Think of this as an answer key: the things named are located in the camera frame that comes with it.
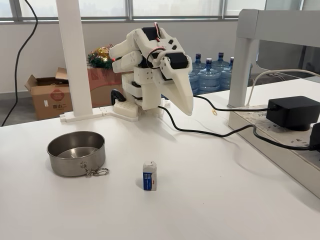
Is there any white desk shelf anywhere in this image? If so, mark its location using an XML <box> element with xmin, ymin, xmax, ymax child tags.
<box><xmin>227</xmin><ymin>8</ymin><xmax>320</xmax><ymax>108</ymax></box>

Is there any Christmas wreath with ornaments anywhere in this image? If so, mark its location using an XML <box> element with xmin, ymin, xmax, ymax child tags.
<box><xmin>86</xmin><ymin>43</ymin><xmax>117</xmax><ymax>70</ymax></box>

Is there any brown cardboard box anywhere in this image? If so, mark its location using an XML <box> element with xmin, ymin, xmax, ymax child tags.
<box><xmin>24</xmin><ymin>66</ymin><xmax>73</xmax><ymax>121</ymax></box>

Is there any black table clamp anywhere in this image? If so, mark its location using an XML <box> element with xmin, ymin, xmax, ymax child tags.
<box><xmin>110</xmin><ymin>88</ymin><xmax>126</xmax><ymax>106</ymax></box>

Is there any white power strip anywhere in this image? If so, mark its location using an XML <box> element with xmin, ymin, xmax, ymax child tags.
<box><xmin>227</xmin><ymin>104</ymin><xmax>320</xmax><ymax>198</ymax></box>

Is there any metal carabiner clip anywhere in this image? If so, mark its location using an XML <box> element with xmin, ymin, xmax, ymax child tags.
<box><xmin>79</xmin><ymin>161</ymin><xmax>110</xmax><ymax>179</ymax></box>

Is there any white camera post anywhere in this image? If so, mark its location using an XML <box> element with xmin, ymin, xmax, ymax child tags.
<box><xmin>55</xmin><ymin>0</ymin><xmax>113</xmax><ymax>123</ymax></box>

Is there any red black servo wire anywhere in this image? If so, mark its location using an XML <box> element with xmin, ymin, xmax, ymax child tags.
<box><xmin>145</xmin><ymin>21</ymin><xmax>173</xmax><ymax>70</ymax></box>

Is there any black hanging cable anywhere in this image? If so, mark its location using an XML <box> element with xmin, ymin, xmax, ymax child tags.
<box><xmin>1</xmin><ymin>0</ymin><xmax>38</xmax><ymax>127</ymax></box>

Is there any round metal bowl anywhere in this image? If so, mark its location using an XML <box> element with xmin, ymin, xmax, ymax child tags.
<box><xmin>46</xmin><ymin>130</ymin><xmax>106</xmax><ymax>178</ymax></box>

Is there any small white and blue box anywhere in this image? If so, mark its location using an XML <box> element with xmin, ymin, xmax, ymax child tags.
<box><xmin>142</xmin><ymin>160</ymin><xmax>158</xmax><ymax>192</ymax></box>

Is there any black power adapter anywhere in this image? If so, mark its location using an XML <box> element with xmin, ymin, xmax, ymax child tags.
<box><xmin>265</xmin><ymin>95</ymin><xmax>320</xmax><ymax>132</ymax></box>

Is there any black plug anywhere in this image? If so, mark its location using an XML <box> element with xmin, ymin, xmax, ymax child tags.
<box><xmin>309</xmin><ymin>122</ymin><xmax>320</xmax><ymax>151</ymax></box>

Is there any black power cable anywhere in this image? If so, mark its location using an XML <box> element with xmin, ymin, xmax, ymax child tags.
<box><xmin>193</xmin><ymin>94</ymin><xmax>272</xmax><ymax>112</ymax></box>
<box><xmin>158</xmin><ymin>106</ymin><xmax>320</xmax><ymax>152</ymax></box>

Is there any white charging cable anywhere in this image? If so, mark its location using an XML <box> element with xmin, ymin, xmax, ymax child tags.
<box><xmin>246</xmin><ymin>69</ymin><xmax>320</xmax><ymax>106</ymax></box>

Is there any red cardboard box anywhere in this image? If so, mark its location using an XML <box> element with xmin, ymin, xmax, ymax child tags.
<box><xmin>87</xmin><ymin>67</ymin><xmax>126</xmax><ymax>108</ymax></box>

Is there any blue water bottle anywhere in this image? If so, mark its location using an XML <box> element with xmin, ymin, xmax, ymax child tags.
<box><xmin>198</xmin><ymin>57</ymin><xmax>222</xmax><ymax>95</ymax></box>
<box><xmin>221</xmin><ymin>56</ymin><xmax>235</xmax><ymax>91</ymax></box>
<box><xmin>212</xmin><ymin>51</ymin><xmax>231</xmax><ymax>71</ymax></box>
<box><xmin>191</xmin><ymin>52</ymin><xmax>207</xmax><ymax>73</ymax></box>
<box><xmin>187</xmin><ymin>71</ymin><xmax>200</xmax><ymax>95</ymax></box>

